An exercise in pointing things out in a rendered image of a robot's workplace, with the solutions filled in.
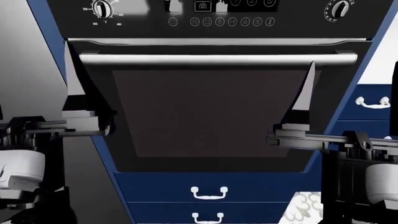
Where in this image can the wide blue drawer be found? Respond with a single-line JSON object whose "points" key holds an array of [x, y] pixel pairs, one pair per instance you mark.
{"points": [[155, 213], [149, 186]]}

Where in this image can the timer knob with fine scale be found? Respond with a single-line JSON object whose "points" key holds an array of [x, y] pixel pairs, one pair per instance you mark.
{"points": [[340, 8]]}

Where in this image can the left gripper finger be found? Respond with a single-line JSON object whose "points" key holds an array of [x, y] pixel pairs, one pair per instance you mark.
{"points": [[81, 116]]}

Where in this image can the black glass oven door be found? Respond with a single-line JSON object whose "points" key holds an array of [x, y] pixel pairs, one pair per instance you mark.
{"points": [[202, 116]]}

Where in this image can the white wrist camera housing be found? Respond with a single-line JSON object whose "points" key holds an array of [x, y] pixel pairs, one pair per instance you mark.
{"points": [[21, 168], [382, 182]]}

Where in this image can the white countertop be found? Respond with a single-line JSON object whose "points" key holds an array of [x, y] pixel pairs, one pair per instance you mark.
{"points": [[381, 46]]}

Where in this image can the black built-in oven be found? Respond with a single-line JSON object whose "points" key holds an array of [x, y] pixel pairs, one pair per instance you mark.
{"points": [[140, 30]]}

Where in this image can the temperature knob with degree scale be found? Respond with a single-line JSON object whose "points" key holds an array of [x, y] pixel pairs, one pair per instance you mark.
{"points": [[102, 8]]}

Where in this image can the oven touch display panel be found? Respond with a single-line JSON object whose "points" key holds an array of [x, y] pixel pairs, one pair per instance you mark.
{"points": [[220, 5]]}

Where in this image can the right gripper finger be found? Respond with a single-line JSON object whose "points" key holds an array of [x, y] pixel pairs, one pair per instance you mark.
{"points": [[396, 100], [303, 102]]}

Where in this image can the grey steel refrigerator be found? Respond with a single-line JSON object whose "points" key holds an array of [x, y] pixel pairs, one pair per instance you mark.
{"points": [[28, 58]]}

